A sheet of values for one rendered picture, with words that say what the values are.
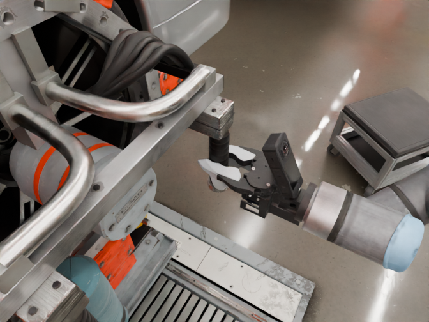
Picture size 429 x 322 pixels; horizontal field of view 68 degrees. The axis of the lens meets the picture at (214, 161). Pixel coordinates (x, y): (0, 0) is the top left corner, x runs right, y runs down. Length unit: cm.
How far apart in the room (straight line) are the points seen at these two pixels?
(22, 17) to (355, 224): 53
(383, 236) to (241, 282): 81
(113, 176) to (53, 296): 13
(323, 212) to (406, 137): 107
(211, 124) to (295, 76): 190
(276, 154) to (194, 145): 132
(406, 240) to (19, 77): 58
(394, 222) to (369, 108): 114
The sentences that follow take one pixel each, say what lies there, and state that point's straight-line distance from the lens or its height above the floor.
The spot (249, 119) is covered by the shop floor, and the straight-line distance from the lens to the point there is 195.
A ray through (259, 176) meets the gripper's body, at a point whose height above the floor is 84.
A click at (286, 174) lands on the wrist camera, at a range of 52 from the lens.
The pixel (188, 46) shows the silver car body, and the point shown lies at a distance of 102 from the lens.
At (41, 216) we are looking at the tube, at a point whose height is 101.
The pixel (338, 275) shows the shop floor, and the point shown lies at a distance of 145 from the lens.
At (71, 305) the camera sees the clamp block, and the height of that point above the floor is 93.
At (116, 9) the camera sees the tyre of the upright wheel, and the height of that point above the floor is 100.
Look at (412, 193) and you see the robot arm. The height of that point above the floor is 81.
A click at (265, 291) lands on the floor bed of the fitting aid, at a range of 127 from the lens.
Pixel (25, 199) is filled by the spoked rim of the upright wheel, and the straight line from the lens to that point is 73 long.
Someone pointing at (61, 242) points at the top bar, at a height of 98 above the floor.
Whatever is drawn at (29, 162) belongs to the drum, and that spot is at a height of 90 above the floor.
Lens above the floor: 126
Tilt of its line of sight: 48 degrees down
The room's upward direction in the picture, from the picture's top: straight up
